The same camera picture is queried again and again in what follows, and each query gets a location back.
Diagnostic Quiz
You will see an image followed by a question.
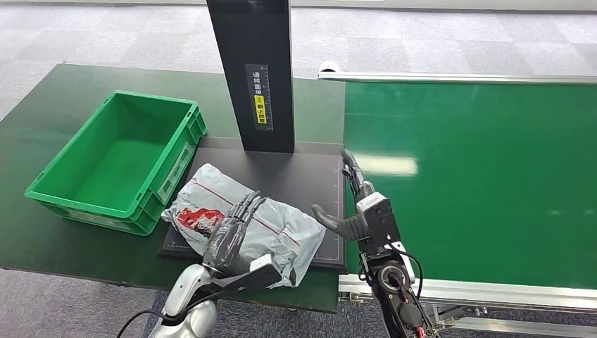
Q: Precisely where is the aluminium conveyor frame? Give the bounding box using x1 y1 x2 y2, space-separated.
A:
317 61 597 338

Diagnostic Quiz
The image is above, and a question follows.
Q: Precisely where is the black and yellow label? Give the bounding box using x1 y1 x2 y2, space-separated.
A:
244 63 275 132

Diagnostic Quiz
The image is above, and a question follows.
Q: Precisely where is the dark green table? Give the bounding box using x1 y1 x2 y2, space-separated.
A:
0 63 346 314

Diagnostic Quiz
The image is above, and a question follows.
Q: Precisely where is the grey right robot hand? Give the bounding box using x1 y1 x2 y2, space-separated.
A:
310 149 377 242

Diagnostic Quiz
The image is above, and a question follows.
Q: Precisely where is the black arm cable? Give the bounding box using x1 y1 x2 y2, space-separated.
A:
383 242 425 301
115 288 227 338

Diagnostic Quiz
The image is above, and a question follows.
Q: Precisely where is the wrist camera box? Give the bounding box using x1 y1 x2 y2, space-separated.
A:
212 253 284 294
356 192 403 256

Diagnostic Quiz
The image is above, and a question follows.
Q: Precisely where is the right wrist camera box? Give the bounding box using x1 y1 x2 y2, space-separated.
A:
356 192 403 256

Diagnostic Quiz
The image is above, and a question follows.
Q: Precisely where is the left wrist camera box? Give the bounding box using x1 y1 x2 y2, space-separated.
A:
212 253 284 294

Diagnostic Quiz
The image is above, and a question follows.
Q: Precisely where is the green plastic crate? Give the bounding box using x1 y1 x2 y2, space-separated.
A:
24 90 208 237

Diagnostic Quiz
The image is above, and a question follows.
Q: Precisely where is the black inbound scanner machine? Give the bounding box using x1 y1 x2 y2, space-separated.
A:
158 0 348 275

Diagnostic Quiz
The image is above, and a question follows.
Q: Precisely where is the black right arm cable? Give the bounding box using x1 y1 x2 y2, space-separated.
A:
383 242 425 301

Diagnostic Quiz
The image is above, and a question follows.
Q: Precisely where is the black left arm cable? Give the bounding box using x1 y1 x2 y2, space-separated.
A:
115 288 227 338

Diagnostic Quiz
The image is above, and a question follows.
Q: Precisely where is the grey plastic mailer package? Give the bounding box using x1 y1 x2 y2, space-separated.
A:
160 163 327 289

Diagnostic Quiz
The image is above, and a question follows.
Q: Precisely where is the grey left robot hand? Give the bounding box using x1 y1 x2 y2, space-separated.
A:
202 189 268 277

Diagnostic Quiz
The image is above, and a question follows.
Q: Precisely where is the green conveyor belt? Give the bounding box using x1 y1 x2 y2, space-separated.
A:
344 81 597 291

